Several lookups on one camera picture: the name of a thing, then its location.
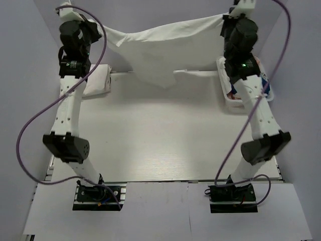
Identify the folded white t shirt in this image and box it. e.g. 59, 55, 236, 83
83, 64, 112, 97

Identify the white printed t shirt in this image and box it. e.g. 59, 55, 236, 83
217, 56, 274, 101

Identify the blue t shirt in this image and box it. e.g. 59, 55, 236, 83
229, 77, 271, 95

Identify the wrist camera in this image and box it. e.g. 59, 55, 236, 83
56, 8, 83, 22
229, 0, 256, 19

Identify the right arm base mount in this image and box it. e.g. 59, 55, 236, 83
204, 184, 258, 214

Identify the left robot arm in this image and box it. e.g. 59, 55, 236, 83
43, 2, 106, 200

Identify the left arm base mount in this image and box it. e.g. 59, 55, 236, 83
72, 183, 126, 211

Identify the white plastic basket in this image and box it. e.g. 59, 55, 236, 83
216, 56, 268, 108

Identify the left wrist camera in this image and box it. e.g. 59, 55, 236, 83
56, 8, 83, 22

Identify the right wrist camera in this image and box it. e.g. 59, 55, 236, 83
229, 0, 256, 19

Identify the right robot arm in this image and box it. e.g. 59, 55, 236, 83
221, 1, 291, 200

